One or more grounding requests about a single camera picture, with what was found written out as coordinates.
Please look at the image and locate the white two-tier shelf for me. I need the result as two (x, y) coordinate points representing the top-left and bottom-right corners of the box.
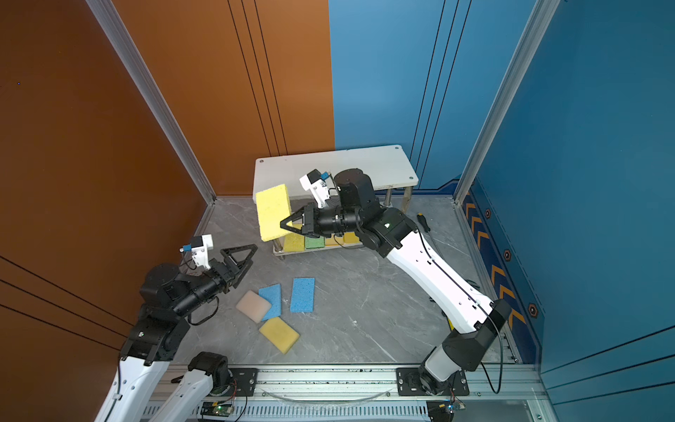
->
(253, 145), (423, 260)

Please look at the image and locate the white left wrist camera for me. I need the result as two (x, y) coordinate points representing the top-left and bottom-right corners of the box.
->
(179, 234), (214, 270)

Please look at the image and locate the large yellow textured sponge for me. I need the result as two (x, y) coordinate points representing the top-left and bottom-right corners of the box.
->
(255, 184), (292, 242)

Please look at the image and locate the aluminium corner post left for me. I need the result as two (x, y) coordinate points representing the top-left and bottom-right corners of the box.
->
(86, 0), (217, 206)

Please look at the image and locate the green circuit board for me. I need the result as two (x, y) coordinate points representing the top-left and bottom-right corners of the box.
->
(438, 401), (466, 421)
(200, 401), (235, 418)

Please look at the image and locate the light blue sponge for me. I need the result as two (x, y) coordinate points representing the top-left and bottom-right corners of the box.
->
(258, 284), (282, 321)

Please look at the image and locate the pink beige sponge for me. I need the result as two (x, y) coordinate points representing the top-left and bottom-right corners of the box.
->
(236, 290), (272, 324)

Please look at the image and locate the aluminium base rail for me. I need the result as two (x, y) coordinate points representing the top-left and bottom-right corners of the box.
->
(188, 363), (557, 421)

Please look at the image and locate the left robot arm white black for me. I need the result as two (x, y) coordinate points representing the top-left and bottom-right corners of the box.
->
(96, 244), (258, 421)

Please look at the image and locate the green circuit board left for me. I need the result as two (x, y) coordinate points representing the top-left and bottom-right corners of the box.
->
(200, 401), (235, 418)

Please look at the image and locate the green circuit board right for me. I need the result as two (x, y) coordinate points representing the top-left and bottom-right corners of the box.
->
(438, 401), (466, 421)

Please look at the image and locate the pale yellow orange sponge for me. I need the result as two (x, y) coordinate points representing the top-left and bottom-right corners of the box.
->
(324, 237), (344, 247)

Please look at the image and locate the yellow green textured sponge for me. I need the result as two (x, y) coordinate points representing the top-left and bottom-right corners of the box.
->
(283, 233), (305, 253)

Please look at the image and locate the blue textured sponge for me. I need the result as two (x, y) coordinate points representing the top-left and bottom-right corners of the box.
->
(290, 278), (316, 313)

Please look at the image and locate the aluminium corner post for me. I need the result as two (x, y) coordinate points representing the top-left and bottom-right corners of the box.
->
(454, 0), (560, 206)
(86, 0), (217, 206)

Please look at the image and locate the aluminium corner post right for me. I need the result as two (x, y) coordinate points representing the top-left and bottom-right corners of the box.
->
(454, 0), (560, 206)

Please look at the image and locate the yellow foam sponge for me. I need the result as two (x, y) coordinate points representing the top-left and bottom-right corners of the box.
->
(343, 232), (360, 244)

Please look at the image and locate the dark yellow sponge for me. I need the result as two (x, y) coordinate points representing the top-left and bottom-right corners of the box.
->
(259, 317), (300, 354)

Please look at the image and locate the black yellow screwdriver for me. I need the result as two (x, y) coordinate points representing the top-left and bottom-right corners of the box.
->
(417, 213), (431, 234)

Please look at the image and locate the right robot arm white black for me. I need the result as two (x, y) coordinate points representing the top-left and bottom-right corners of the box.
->
(279, 168), (512, 395)

